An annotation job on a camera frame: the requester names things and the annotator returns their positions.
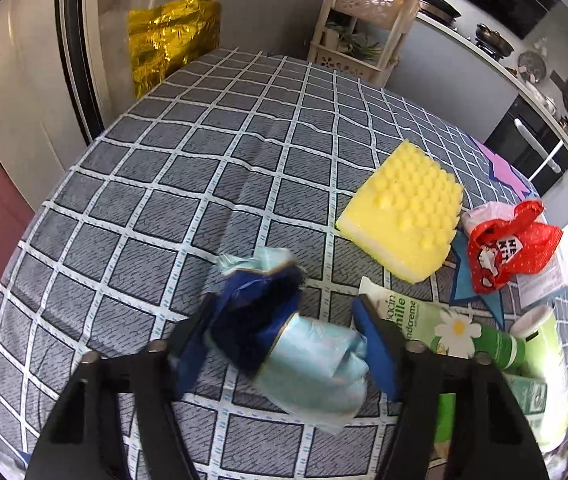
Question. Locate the silver round steamer rack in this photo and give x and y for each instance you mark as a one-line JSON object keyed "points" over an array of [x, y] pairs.
{"points": [[531, 65]]}

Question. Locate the white mop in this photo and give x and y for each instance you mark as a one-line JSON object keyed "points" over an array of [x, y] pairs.
{"points": [[546, 162]]}

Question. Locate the green-capped juice bottle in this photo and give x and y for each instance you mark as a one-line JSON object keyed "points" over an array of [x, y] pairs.
{"points": [[546, 345]]}

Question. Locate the black wok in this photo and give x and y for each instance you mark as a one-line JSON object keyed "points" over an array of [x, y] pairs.
{"points": [[434, 2]]}

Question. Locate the yellow bumpy sponge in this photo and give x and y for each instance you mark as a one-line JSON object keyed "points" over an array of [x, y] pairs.
{"points": [[404, 215]]}

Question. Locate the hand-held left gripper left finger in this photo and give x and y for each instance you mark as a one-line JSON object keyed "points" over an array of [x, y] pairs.
{"points": [[191, 365]]}

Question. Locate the dark cooking pot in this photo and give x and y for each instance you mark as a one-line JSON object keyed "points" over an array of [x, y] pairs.
{"points": [[494, 40]]}

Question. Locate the grey base cabinet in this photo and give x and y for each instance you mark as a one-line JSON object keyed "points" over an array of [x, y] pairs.
{"points": [[439, 70]]}

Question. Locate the green hand cream tube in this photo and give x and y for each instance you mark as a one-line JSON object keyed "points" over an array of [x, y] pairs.
{"points": [[444, 327]]}

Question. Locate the gold foil bag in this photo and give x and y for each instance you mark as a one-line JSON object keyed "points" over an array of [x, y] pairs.
{"points": [[174, 40]]}

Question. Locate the grey checked star blanket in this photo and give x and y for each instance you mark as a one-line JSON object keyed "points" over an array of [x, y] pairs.
{"points": [[164, 185]]}

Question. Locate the red plastic bag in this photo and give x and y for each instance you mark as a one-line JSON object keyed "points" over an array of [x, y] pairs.
{"points": [[534, 242]]}

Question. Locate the blue plastic bag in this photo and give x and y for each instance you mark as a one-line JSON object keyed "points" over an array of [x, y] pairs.
{"points": [[314, 360]]}

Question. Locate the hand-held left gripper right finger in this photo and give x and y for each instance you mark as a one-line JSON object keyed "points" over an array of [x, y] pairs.
{"points": [[376, 345]]}

